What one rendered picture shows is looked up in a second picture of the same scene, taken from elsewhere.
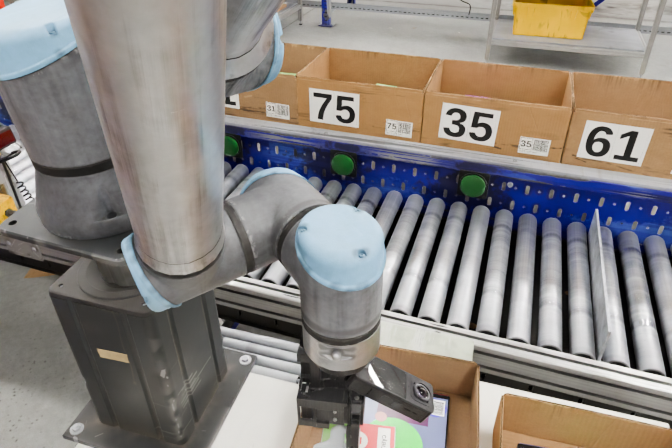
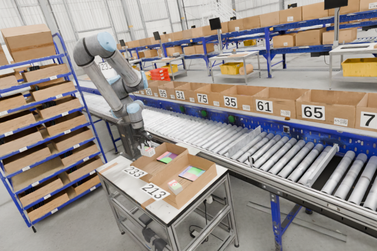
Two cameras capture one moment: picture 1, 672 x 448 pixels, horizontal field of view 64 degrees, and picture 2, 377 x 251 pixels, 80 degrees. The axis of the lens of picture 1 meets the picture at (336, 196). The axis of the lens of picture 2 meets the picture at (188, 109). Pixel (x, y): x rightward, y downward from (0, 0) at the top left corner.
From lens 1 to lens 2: 1.34 m
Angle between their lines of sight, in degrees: 32
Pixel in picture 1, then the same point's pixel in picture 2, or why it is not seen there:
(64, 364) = not seen: hidden behind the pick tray
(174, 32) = (95, 79)
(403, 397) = (145, 135)
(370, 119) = (210, 101)
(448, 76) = (238, 89)
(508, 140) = (240, 106)
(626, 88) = (284, 91)
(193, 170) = (105, 93)
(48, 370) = not seen: hidden behind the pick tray
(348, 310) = (131, 116)
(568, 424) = (198, 161)
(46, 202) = not seen: hidden behind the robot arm
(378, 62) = (221, 87)
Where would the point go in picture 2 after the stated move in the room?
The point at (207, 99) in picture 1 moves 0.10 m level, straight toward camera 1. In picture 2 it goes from (102, 85) to (92, 89)
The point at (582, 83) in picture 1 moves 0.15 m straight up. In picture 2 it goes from (272, 90) to (271, 75)
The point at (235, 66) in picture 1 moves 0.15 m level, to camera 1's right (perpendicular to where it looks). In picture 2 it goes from (133, 84) to (147, 83)
